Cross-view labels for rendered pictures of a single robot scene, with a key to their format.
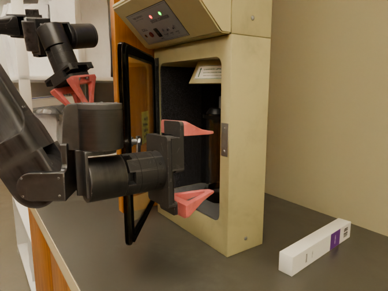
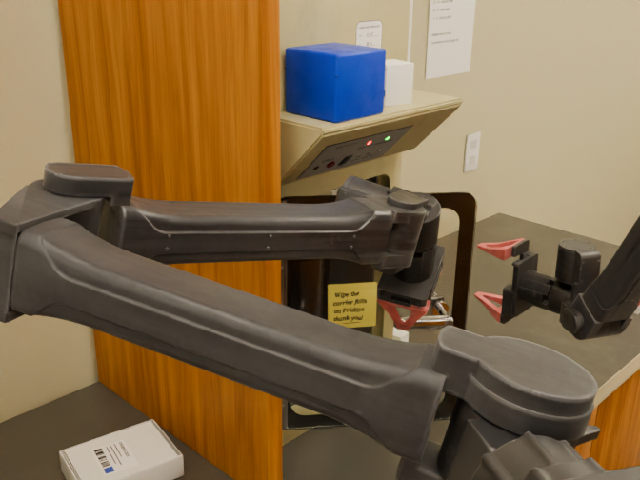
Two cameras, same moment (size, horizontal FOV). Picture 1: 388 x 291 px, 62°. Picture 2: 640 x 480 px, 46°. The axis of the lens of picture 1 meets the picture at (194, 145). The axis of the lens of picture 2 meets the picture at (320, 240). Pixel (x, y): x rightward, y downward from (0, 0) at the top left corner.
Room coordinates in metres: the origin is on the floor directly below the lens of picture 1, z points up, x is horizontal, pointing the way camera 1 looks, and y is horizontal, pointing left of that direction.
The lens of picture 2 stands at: (1.03, 1.15, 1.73)
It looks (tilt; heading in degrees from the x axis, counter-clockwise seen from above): 21 degrees down; 259
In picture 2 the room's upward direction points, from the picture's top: 1 degrees clockwise
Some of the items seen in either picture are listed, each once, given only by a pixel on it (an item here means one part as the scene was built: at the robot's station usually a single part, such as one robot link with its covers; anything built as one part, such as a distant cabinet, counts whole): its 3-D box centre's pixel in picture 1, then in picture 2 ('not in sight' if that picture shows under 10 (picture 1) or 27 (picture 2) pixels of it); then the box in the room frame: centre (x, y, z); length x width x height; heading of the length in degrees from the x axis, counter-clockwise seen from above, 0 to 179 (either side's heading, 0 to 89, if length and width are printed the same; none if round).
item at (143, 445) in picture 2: not in sight; (121, 463); (1.14, 0.12, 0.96); 0.16 x 0.12 x 0.04; 24
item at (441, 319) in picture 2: not in sight; (423, 317); (0.67, 0.16, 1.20); 0.10 x 0.05 x 0.03; 176
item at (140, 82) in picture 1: (141, 138); (372, 316); (0.74, 0.12, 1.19); 0.30 x 0.01 x 0.40; 176
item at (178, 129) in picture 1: (186, 142); (501, 258); (0.48, 0.01, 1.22); 0.09 x 0.07 x 0.07; 124
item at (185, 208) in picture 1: (187, 187); (498, 294); (0.48, 0.01, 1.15); 0.09 x 0.07 x 0.07; 124
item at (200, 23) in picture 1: (164, 17); (368, 138); (0.75, 0.07, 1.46); 0.32 x 0.11 x 0.10; 35
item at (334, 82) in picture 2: not in sight; (334, 81); (0.81, 0.11, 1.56); 0.10 x 0.10 x 0.09; 35
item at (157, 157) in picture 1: (145, 171); (536, 289); (0.44, 0.07, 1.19); 0.07 x 0.07 x 0.10; 34
